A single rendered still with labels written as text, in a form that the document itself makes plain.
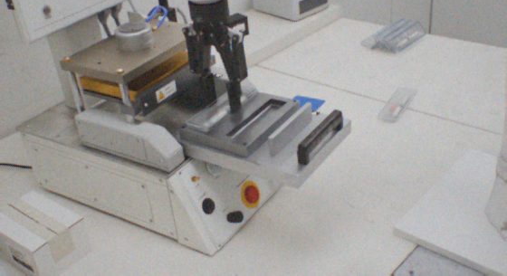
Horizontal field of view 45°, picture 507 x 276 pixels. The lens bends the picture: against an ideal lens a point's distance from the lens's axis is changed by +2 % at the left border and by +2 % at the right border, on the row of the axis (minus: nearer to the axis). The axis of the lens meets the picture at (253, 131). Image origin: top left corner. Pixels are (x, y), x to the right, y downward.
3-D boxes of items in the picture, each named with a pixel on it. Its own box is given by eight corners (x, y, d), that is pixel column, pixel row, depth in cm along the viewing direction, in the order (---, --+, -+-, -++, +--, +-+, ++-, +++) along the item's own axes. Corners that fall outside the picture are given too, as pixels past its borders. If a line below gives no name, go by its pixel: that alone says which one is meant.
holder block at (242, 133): (180, 138, 121) (177, 128, 120) (236, 96, 135) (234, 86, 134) (247, 157, 113) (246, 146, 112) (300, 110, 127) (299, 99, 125)
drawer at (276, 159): (173, 155, 124) (167, 122, 120) (234, 108, 139) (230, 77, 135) (298, 193, 108) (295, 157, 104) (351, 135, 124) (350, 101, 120)
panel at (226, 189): (217, 250, 124) (175, 173, 119) (291, 174, 145) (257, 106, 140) (224, 250, 122) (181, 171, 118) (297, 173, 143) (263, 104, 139)
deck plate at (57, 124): (15, 129, 141) (14, 126, 141) (121, 71, 165) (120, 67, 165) (167, 179, 118) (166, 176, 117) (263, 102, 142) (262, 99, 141)
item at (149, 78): (82, 94, 132) (71, 53, 127) (150, 55, 148) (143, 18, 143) (141, 109, 123) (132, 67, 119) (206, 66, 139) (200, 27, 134)
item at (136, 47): (50, 94, 133) (33, 39, 127) (145, 42, 155) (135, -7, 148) (131, 117, 121) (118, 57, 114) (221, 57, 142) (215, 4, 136)
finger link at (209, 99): (204, 79, 122) (201, 78, 122) (208, 109, 125) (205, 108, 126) (213, 72, 124) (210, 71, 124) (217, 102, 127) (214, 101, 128)
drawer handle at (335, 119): (297, 163, 110) (295, 144, 108) (334, 125, 120) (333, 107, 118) (306, 166, 109) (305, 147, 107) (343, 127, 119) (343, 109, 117)
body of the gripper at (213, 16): (176, 2, 113) (186, 48, 117) (214, 6, 108) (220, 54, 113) (201, -11, 118) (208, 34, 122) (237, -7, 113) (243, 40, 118)
